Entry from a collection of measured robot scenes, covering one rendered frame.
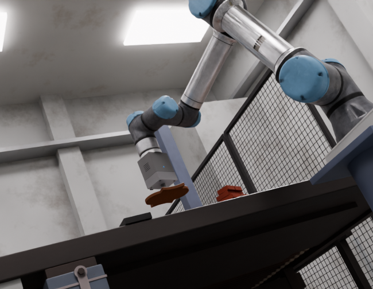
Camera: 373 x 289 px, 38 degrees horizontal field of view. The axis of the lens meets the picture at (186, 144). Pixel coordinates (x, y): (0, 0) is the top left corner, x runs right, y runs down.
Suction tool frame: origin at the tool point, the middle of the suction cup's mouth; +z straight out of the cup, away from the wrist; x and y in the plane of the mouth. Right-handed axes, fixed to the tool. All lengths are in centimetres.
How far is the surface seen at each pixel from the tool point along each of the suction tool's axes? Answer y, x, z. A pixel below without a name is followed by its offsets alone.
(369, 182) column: -9, 56, 27
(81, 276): 47, 7, 24
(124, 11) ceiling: -311, -215, -381
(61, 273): 49, 3, 21
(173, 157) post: -164, -119, -98
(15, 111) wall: -266, -423, -368
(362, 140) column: -1, 63, 20
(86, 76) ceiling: -337, -341, -381
